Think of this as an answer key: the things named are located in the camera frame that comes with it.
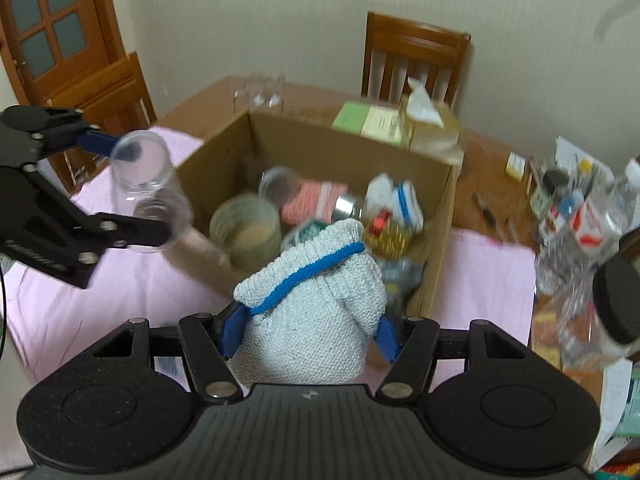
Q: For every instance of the white sock blue stripe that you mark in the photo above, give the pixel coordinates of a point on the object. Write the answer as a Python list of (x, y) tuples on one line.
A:
[(398, 198)]

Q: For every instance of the brown cardboard box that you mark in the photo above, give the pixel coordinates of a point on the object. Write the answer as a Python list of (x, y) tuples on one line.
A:
[(307, 172)]

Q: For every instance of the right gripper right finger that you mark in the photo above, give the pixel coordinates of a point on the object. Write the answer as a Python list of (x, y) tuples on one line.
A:
[(409, 347)]

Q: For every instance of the yellow white small box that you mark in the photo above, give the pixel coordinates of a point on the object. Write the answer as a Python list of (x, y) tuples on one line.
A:
[(515, 166)]

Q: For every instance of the gold tissue box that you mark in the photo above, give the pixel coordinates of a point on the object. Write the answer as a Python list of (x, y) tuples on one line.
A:
[(430, 127)]

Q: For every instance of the dark lidded small jar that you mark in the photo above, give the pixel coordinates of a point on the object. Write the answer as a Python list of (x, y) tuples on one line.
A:
[(552, 181)]

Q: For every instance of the white knitted sock blue cuff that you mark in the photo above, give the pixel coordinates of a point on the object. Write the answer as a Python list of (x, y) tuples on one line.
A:
[(311, 312)]

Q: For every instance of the clear water bottle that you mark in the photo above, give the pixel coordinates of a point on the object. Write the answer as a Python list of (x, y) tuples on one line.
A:
[(595, 227)]

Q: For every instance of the clear plastic jar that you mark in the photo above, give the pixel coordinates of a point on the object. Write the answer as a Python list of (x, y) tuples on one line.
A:
[(145, 185)]

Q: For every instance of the green medical cotton box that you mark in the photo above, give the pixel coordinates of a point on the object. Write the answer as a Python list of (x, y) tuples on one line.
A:
[(305, 231)]

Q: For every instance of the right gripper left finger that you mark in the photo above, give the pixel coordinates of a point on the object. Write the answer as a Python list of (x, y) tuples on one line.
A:
[(208, 342)]

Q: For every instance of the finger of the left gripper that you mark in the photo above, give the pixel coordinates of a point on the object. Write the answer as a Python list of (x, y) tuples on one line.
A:
[(116, 231), (78, 135)]

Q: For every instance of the wooden chair behind box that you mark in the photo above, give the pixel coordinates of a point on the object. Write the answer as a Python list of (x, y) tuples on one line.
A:
[(398, 49)]

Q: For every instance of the black lidded plastic jar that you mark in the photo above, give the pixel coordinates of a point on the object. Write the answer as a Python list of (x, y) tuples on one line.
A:
[(597, 321)]

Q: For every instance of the green book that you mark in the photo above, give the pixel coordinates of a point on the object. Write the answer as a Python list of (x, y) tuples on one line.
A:
[(370, 121)]

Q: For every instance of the pink white knitted sock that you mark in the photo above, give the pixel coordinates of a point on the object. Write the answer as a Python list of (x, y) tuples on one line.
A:
[(316, 199)]

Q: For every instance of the wooden chair left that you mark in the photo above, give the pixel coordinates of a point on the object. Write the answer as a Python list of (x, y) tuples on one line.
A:
[(117, 100)]

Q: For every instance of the pink table cloth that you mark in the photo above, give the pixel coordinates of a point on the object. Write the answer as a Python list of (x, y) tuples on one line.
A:
[(51, 322)]

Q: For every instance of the white papers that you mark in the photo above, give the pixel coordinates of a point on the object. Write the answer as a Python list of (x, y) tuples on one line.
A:
[(570, 157)]

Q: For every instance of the clear jar with brown contents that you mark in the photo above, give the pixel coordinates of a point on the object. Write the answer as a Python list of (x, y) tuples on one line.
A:
[(279, 185)]

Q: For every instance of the wooden door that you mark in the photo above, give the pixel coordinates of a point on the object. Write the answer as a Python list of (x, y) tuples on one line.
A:
[(49, 45)]

